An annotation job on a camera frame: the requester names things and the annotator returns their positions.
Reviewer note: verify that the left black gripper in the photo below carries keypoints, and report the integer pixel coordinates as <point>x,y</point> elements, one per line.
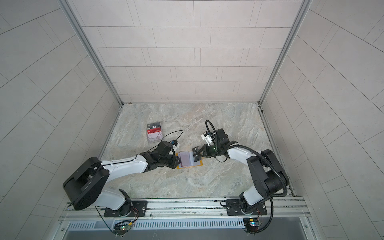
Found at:
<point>176,159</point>

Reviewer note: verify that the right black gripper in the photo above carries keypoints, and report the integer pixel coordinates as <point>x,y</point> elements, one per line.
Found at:
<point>206,149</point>

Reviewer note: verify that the yellow leather card holder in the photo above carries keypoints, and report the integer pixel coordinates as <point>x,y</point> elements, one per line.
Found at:
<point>187,160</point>

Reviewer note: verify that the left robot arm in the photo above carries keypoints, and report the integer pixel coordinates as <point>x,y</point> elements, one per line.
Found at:
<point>86,186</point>

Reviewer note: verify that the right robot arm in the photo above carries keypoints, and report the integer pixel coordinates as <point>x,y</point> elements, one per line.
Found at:
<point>268,176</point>

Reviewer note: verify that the white VIP card in stand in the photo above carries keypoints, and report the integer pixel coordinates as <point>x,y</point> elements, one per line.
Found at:
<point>155,136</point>

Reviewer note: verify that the clear acrylic card stand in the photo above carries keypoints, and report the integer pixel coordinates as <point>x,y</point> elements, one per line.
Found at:
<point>154,132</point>

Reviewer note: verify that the red card in stand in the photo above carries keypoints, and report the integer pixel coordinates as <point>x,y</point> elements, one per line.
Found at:
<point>154,130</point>

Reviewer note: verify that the black VIP card in stand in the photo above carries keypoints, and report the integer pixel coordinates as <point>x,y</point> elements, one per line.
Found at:
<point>153,125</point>

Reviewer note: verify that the white ventilation grille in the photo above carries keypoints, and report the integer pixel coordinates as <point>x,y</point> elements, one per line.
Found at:
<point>161,224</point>

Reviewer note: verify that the left green circuit board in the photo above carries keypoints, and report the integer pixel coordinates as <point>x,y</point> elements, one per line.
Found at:
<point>122,228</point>

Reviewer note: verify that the green circuit board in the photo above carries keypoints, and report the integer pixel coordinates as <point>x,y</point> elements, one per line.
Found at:
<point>251,225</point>
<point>122,228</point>

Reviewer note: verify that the right green circuit board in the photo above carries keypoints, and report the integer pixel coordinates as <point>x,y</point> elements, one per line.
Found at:
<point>251,225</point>

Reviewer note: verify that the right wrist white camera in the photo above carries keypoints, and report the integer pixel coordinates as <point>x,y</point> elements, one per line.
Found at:
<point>208,138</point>

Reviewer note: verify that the aluminium mounting rail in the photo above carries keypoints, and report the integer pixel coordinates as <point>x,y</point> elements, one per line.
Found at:
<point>188,208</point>

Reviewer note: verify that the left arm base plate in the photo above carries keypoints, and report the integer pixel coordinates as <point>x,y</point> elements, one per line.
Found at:
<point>131,209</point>

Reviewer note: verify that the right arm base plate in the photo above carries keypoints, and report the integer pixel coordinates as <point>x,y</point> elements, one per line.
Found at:
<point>237,207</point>

